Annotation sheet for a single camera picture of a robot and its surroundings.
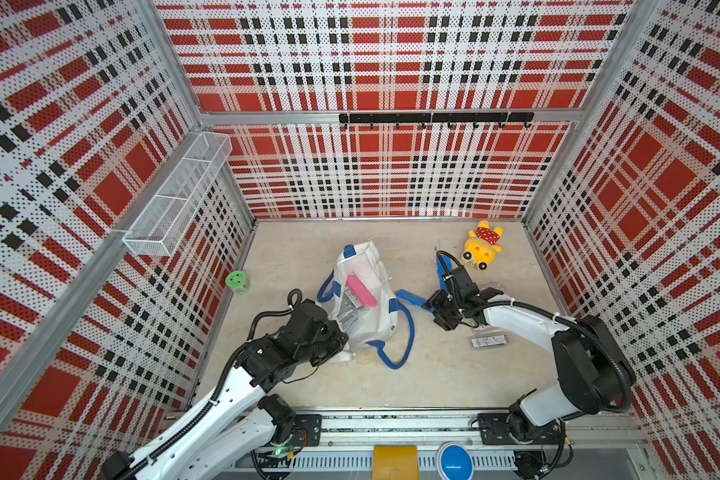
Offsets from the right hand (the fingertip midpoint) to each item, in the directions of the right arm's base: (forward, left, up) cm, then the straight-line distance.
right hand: (429, 310), depth 89 cm
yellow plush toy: (+26, -22, -1) cm, 35 cm away
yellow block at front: (-37, +12, -6) cm, 39 cm away
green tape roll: (+12, +63, -1) cm, 64 cm away
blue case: (+5, +5, -1) cm, 7 cm away
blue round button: (-37, -2, -4) cm, 38 cm away
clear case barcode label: (-8, -17, -5) cm, 19 cm away
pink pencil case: (+9, +21, -3) cm, 23 cm away
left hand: (-12, +22, +10) cm, 27 cm away
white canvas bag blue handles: (+2, +20, -2) cm, 20 cm away
